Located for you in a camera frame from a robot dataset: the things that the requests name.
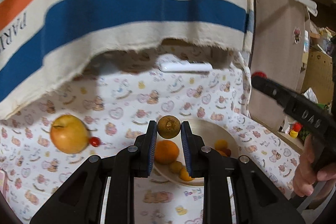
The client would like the brown longan front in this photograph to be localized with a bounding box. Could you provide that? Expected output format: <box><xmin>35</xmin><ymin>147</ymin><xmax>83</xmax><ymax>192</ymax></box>
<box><xmin>169</xmin><ymin>161</ymin><xmax>183</xmax><ymax>174</ymax></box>

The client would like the red cherry tomato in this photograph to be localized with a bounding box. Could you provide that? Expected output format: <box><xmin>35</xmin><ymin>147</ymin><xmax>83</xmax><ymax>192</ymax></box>
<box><xmin>251</xmin><ymin>71</ymin><xmax>267</xmax><ymax>79</ymax></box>
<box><xmin>89</xmin><ymin>136</ymin><xmax>101</xmax><ymax>147</ymax></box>
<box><xmin>223</xmin><ymin>148</ymin><xmax>231</xmax><ymax>157</ymax></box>

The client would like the striped Paris blanket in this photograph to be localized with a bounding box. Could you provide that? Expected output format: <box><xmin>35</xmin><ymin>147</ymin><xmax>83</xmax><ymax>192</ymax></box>
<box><xmin>1</xmin><ymin>0</ymin><xmax>254</xmax><ymax>119</ymax></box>

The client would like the brown longan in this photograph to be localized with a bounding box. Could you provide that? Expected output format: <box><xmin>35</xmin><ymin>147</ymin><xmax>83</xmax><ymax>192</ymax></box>
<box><xmin>157</xmin><ymin>115</ymin><xmax>181</xmax><ymax>139</ymax></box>
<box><xmin>169</xmin><ymin>161</ymin><xmax>183</xmax><ymax>174</ymax></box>

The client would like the large orange mandarin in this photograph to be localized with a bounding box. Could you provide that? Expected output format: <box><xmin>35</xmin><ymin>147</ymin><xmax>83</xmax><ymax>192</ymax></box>
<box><xmin>154</xmin><ymin>140</ymin><xmax>179</xmax><ymax>165</ymax></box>

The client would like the large yellow apple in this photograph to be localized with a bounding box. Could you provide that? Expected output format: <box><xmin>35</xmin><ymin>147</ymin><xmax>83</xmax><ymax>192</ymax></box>
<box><xmin>50</xmin><ymin>115</ymin><xmax>89</xmax><ymax>154</ymax></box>

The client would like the baby bear print sheet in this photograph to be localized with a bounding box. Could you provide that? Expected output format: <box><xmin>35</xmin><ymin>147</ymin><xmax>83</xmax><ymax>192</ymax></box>
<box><xmin>0</xmin><ymin>45</ymin><xmax>302</xmax><ymax>224</ymax></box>

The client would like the wooden headboard panel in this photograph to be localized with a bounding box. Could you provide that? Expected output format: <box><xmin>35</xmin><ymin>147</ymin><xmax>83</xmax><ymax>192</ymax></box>
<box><xmin>248</xmin><ymin>0</ymin><xmax>312</xmax><ymax>132</ymax></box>

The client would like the person right hand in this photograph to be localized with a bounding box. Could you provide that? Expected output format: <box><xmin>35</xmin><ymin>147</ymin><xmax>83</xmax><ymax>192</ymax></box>
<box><xmin>293</xmin><ymin>135</ymin><xmax>336</xmax><ymax>200</ymax></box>

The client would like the white remote control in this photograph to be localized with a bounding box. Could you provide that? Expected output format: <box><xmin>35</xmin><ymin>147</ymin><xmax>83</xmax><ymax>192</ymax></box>
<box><xmin>159</xmin><ymin>61</ymin><xmax>213</xmax><ymax>72</ymax></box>

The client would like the pink toy case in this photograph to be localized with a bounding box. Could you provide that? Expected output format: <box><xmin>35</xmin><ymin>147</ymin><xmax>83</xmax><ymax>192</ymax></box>
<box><xmin>0</xmin><ymin>169</ymin><xmax>7</xmax><ymax>197</ymax></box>

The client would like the yellow cherry tomato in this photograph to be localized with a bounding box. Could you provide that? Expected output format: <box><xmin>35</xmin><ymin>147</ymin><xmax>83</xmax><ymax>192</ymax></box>
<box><xmin>214</xmin><ymin>139</ymin><xmax>228</xmax><ymax>151</ymax></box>
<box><xmin>179</xmin><ymin>166</ymin><xmax>193</xmax><ymax>182</ymax></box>

